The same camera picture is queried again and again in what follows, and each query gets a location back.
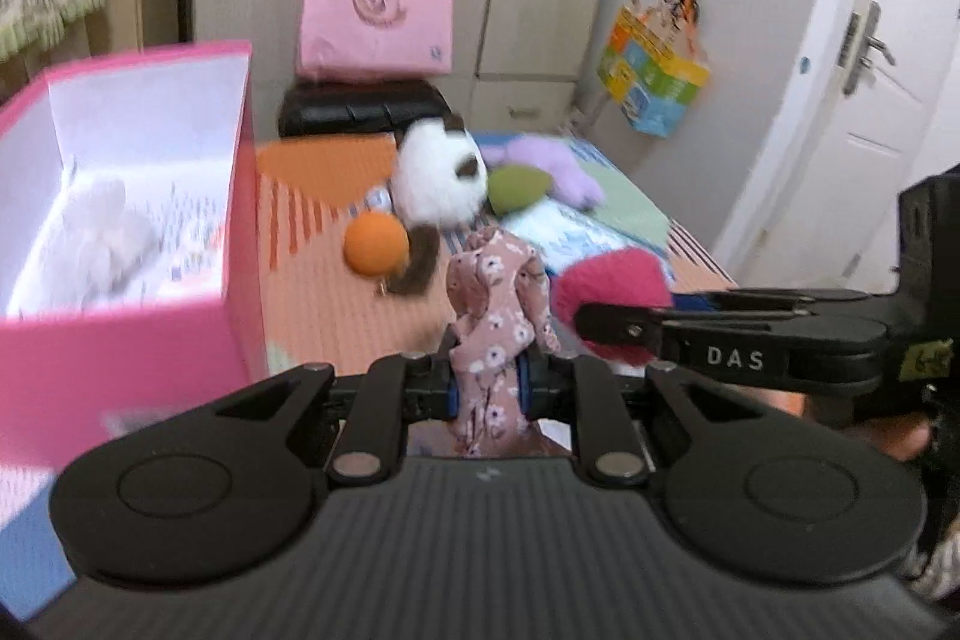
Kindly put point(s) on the black case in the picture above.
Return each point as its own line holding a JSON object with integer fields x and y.
{"x": 360, "y": 111}

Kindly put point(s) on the white plush toy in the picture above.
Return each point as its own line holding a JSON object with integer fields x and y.
{"x": 105, "y": 231}

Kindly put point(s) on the red fluffy plush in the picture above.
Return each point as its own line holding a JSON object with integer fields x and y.
{"x": 619, "y": 280}

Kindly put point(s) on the printed paper sheet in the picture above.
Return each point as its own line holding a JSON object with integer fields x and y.
{"x": 191, "y": 235}

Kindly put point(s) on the white door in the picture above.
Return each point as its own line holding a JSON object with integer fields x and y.
{"x": 847, "y": 108}

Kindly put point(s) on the pink floral cloth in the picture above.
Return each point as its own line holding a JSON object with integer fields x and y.
{"x": 491, "y": 302}

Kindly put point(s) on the purple plush toy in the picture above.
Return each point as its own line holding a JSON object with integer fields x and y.
{"x": 551, "y": 160}

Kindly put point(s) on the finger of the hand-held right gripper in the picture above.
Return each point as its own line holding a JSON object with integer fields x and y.
{"x": 795, "y": 299}
{"x": 750, "y": 344}

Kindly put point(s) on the green plush toy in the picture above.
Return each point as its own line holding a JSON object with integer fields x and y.
{"x": 517, "y": 186}

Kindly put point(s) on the white plush cat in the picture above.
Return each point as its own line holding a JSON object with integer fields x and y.
{"x": 442, "y": 175}

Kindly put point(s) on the pink storage box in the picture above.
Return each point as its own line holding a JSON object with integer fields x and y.
{"x": 150, "y": 370}

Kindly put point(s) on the orange plush ball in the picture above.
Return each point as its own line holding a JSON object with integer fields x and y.
{"x": 375, "y": 242}

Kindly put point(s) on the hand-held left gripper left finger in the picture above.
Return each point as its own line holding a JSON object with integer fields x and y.
{"x": 452, "y": 386}

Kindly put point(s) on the colourful hanging bag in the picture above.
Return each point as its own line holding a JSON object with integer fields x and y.
{"x": 649, "y": 78}

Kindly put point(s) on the person's right hand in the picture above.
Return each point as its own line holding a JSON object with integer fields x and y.
{"x": 896, "y": 436}

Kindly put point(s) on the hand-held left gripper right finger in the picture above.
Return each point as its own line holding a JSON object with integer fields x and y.
{"x": 523, "y": 386}

